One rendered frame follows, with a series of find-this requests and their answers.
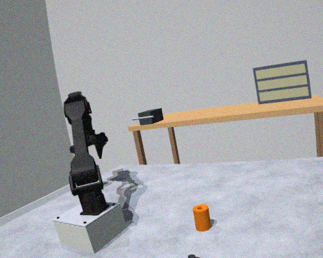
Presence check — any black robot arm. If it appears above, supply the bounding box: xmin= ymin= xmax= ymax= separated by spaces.
xmin=63 ymin=91 xmax=110 ymax=216

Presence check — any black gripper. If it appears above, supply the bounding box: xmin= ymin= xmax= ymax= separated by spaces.
xmin=69 ymin=128 xmax=108 ymax=159

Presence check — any orange knob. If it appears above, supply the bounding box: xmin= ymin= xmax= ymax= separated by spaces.
xmin=192 ymin=205 xmax=211 ymax=232

